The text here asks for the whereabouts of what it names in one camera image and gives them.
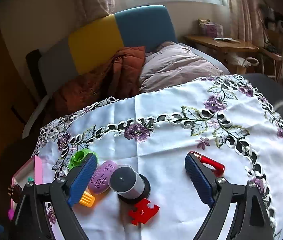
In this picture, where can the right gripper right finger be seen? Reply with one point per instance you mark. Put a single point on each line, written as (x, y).
(202, 178)

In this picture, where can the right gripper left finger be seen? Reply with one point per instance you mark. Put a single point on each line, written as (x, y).
(79, 177)

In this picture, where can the purple perforated egg case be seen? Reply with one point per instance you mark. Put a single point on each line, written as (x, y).
(99, 183)

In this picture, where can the green night light plug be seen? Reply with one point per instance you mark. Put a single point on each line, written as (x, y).
(79, 157)

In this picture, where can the yellow plastic comb toy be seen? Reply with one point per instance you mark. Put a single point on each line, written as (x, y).
(87, 199)

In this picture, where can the brown cream hair claw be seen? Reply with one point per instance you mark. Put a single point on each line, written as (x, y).
(14, 192)

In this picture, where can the red puzzle piece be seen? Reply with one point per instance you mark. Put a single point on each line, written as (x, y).
(142, 213)

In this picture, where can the red metallic capsule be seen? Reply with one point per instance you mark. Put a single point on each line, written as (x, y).
(217, 168)

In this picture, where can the white pink-edged tray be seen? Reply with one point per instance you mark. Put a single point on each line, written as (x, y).
(31, 169)

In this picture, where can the clear jar black base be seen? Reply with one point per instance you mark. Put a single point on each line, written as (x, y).
(130, 186)

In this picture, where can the floral embroidered tablecloth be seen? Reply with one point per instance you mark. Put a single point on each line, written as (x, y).
(224, 118)

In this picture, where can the rust quilted jacket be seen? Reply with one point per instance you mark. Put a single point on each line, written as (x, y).
(118, 77)

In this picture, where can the black office chair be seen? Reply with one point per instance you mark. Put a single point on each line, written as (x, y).
(272, 90)

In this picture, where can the pale pink duvet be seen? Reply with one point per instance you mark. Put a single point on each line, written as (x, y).
(174, 64)

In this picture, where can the wooden side desk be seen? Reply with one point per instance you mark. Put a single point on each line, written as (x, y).
(223, 47)

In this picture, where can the purple box on desk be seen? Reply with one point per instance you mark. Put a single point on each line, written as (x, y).
(210, 29)

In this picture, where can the pink curtain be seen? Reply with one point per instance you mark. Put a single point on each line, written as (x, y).
(246, 21)

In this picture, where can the grey yellow blue sofa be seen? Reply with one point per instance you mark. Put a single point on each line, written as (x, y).
(94, 44)

